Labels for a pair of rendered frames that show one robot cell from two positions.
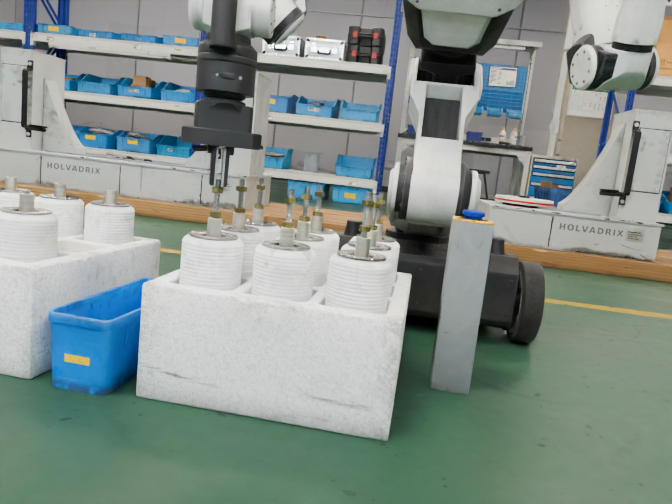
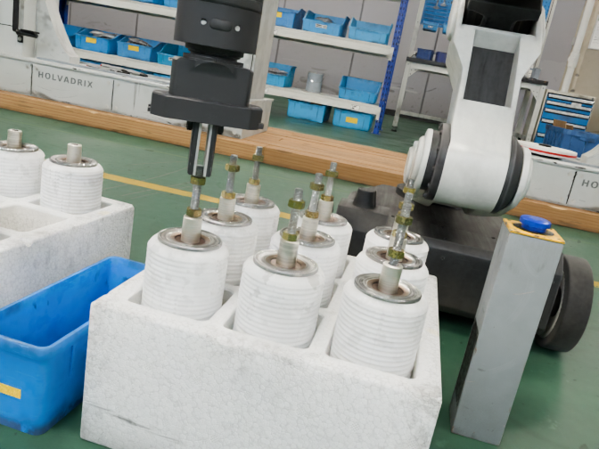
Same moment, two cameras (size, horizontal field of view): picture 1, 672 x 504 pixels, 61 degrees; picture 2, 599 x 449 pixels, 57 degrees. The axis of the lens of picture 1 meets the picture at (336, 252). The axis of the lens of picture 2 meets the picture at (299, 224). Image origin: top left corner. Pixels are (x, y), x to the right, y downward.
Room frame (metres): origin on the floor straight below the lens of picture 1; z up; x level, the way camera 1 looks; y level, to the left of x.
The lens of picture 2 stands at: (0.28, 0.05, 0.47)
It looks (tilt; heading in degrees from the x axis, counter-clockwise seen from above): 16 degrees down; 2
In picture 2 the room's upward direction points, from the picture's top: 10 degrees clockwise
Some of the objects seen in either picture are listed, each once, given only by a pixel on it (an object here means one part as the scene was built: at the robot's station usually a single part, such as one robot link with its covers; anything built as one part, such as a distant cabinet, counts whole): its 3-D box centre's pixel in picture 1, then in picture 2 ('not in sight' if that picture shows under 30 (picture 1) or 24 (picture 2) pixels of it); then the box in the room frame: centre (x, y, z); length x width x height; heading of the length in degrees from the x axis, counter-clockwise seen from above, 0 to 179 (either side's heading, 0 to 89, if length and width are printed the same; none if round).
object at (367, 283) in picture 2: (361, 256); (387, 289); (0.86, -0.04, 0.25); 0.08 x 0.08 x 0.01
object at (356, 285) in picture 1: (354, 314); (370, 361); (0.86, -0.04, 0.16); 0.10 x 0.10 x 0.18
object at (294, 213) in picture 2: (289, 213); (293, 221); (0.88, 0.08, 0.30); 0.01 x 0.01 x 0.08
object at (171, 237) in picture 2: (213, 236); (190, 240); (0.90, 0.19, 0.25); 0.08 x 0.08 x 0.01
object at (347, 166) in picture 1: (355, 166); (359, 89); (5.84, -0.10, 0.36); 0.50 x 0.38 x 0.21; 174
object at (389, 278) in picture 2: (362, 248); (389, 278); (0.86, -0.04, 0.26); 0.02 x 0.02 x 0.03
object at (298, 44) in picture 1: (285, 49); not in sight; (5.88, 0.71, 1.42); 0.43 x 0.37 x 0.19; 172
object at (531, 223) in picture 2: (473, 216); (534, 225); (1.03, -0.24, 0.32); 0.04 x 0.04 x 0.02
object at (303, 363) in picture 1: (293, 326); (286, 344); (1.00, 0.06, 0.09); 0.39 x 0.39 x 0.18; 82
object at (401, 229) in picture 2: (366, 217); (399, 237); (0.86, -0.04, 0.31); 0.01 x 0.01 x 0.08
